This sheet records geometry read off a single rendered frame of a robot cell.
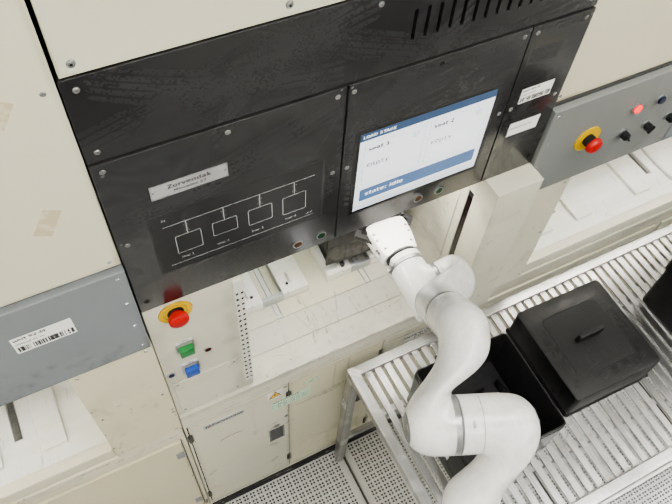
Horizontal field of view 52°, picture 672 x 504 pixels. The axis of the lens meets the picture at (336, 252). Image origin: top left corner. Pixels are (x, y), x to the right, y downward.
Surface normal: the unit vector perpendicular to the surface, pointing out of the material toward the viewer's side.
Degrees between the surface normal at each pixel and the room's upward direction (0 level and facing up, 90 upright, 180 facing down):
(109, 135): 90
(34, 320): 90
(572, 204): 0
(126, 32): 91
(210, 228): 90
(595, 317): 0
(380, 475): 0
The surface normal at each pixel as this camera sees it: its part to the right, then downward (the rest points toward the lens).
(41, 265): 0.45, 0.75
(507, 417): 0.08, -0.40
